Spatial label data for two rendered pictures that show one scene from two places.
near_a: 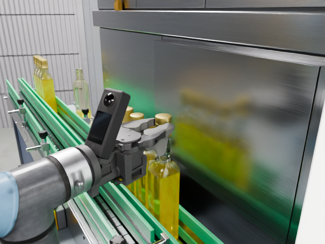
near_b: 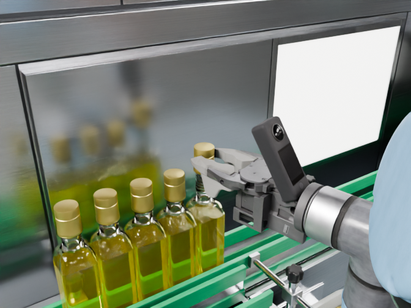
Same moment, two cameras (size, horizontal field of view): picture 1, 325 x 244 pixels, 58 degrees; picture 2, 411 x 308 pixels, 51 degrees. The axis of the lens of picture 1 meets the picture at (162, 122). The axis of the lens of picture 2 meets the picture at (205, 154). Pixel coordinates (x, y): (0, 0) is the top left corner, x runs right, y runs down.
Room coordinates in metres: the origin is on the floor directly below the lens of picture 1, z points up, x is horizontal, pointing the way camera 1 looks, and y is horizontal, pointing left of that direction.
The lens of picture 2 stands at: (0.56, 0.63, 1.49)
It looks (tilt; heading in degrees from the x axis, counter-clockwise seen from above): 27 degrees down; 270
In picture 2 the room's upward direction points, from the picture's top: straight up
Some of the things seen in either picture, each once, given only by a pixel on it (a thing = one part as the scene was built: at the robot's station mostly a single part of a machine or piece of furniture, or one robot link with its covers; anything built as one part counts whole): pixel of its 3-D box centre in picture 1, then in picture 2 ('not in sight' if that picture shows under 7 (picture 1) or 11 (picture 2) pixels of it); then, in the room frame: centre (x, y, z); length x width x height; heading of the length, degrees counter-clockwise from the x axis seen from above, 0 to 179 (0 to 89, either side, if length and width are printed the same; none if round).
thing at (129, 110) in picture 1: (126, 116); (106, 206); (0.71, 0.09, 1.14); 0.04 x 0.04 x 0.04
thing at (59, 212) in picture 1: (51, 216); not in sight; (0.75, 0.35, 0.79); 0.07 x 0.07 x 0.07; 33
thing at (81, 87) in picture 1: (81, 96); not in sight; (1.35, 0.39, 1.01); 0.06 x 0.06 x 0.26; 41
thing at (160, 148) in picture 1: (161, 141); (231, 167); (0.52, 0.00, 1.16); 0.09 x 0.03 x 0.06; 131
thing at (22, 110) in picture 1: (17, 113); not in sight; (1.29, 0.68, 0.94); 0.07 x 0.04 x 0.13; 123
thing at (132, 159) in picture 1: (110, 158); (277, 198); (0.46, 0.09, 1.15); 0.12 x 0.08 x 0.09; 139
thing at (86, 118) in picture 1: (91, 122); not in sight; (1.18, 0.31, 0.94); 0.07 x 0.04 x 0.13; 123
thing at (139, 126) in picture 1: (141, 134); (210, 179); (0.56, 0.04, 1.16); 0.09 x 0.03 x 0.06; 148
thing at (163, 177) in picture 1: (163, 200); (204, 247); (0.57, 0.00, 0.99); 0.06 x 0.06 x 0.21; 34
